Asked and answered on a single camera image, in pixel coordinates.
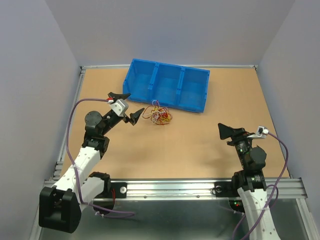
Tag aluminium rail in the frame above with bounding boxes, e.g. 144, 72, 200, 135
50, 66, 86, 181
42, 177, 308, 201

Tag aluminium front rail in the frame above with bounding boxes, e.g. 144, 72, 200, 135
42, 177, 308, 201

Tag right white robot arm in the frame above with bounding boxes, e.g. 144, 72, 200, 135
218, 123, 280, 240

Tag wire bundle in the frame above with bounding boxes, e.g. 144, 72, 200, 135
141, 99, 173, 127

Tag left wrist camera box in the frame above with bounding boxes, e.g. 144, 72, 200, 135
110, 98, 129, 117

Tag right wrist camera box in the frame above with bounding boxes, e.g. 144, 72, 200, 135
256, 125, 269, 139

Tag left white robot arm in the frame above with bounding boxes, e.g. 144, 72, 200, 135
38, 92, 144, 233

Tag aluminium left rail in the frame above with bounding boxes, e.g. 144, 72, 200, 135
50, 66, 86, 181

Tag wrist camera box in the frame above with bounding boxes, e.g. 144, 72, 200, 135
256, 125, 269, 139
110, 98, 129, 117

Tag blue three-compartment bin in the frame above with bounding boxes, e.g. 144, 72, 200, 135
122, 58, 210, 113

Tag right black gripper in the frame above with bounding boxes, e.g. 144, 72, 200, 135
216, 122, 254, 169

